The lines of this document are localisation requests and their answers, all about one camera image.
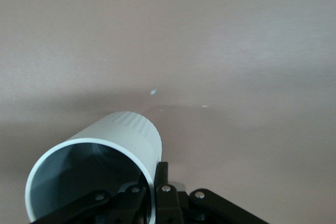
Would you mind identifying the white ribbed mug grey inside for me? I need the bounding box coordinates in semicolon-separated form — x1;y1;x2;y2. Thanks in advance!
25;111;161;224

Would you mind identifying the brown paper table cover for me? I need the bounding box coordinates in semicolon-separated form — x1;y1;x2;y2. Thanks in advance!
0;0;336;224

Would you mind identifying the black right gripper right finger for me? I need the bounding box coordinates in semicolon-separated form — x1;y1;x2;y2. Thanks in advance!
153;161;270;224

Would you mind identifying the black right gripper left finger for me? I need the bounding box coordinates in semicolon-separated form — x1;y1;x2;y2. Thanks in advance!
30;185;146;224

